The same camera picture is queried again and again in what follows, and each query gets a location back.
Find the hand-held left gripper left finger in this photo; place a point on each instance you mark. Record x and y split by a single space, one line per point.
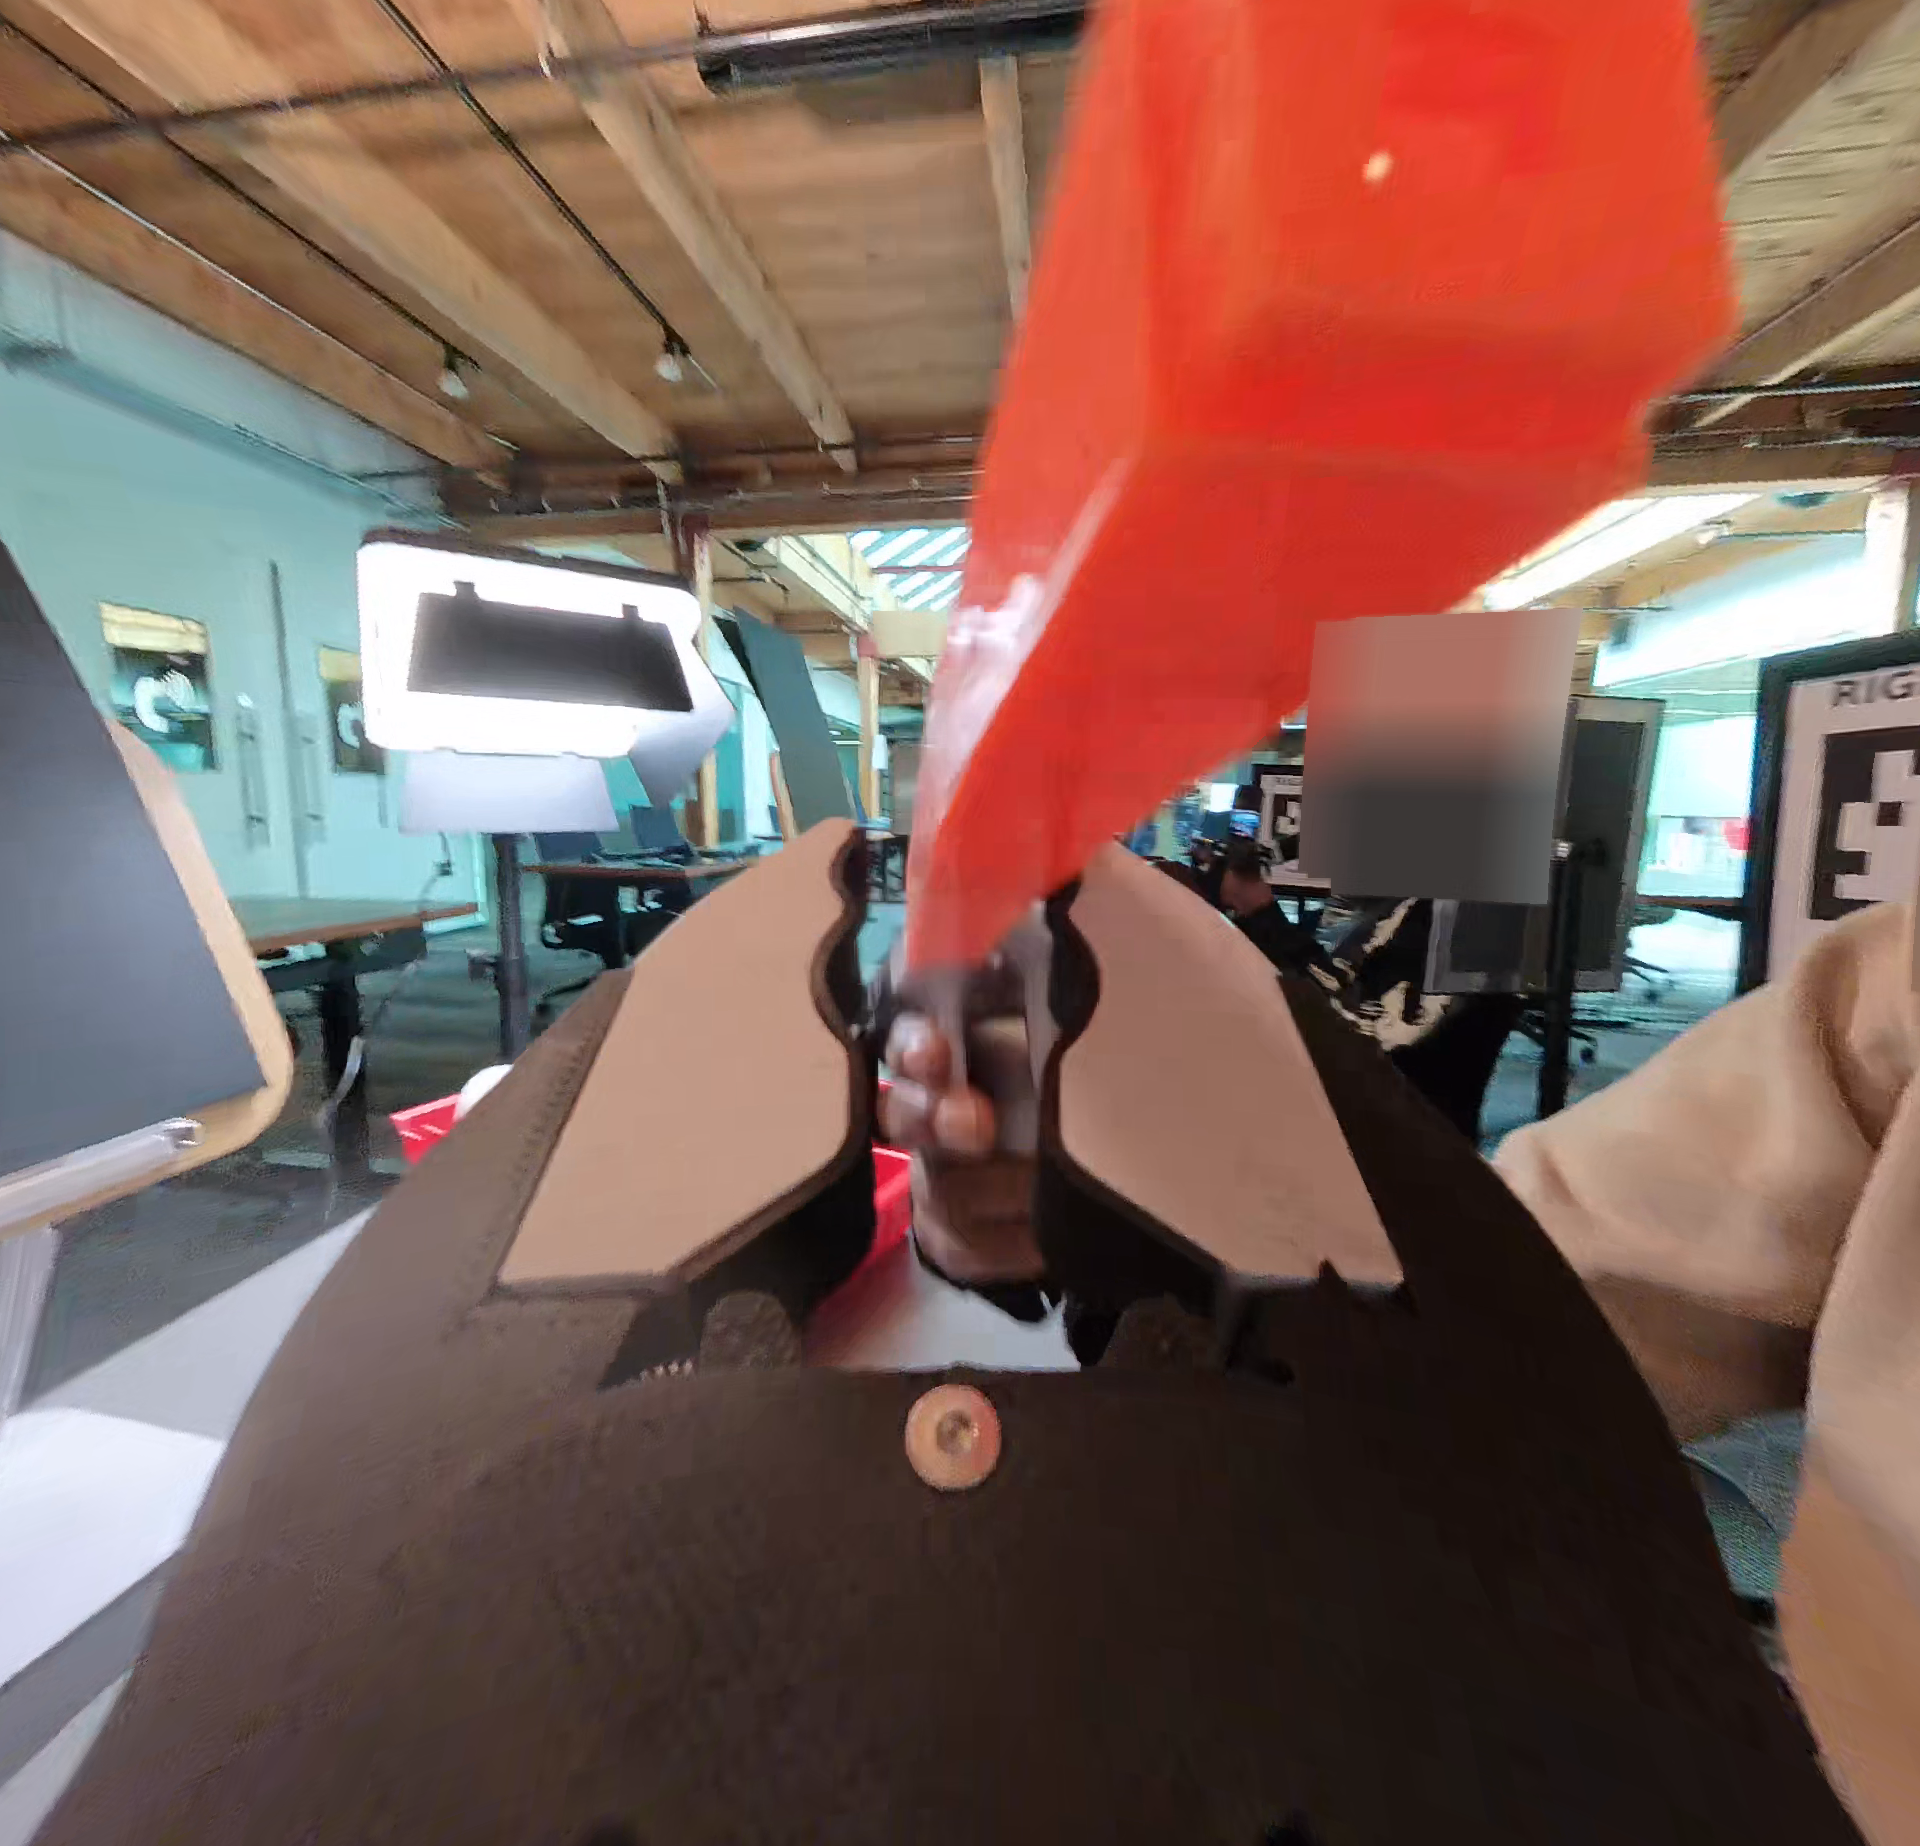
705 1093

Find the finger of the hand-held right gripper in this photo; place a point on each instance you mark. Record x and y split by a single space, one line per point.
1028 1034

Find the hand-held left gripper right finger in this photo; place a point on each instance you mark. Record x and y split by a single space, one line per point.
1213 1112

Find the red divided plastic bin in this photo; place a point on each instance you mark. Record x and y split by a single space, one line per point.
429 1132

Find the orange block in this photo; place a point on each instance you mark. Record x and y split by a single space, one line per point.
1320 375

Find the person's right forearm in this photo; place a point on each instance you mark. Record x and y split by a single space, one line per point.
1697 1169

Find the black office chair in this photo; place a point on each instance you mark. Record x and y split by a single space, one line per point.
577 912

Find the wooden top desk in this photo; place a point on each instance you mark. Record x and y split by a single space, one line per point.
346 923
648 873

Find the black light stand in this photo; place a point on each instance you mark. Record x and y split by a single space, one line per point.
512 946

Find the framed marker poster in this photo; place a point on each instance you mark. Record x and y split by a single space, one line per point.
1284 826
1847 808

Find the black faced wooden board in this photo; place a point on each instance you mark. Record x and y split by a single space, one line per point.
790 723
107 901

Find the softbox light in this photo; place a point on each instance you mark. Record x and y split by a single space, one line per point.
526 664

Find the black easel stand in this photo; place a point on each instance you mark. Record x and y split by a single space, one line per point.
1613 826

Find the teal chair seat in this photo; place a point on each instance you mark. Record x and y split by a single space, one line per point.
1743 1499

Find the white board stand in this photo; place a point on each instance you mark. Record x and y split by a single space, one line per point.
90 1515

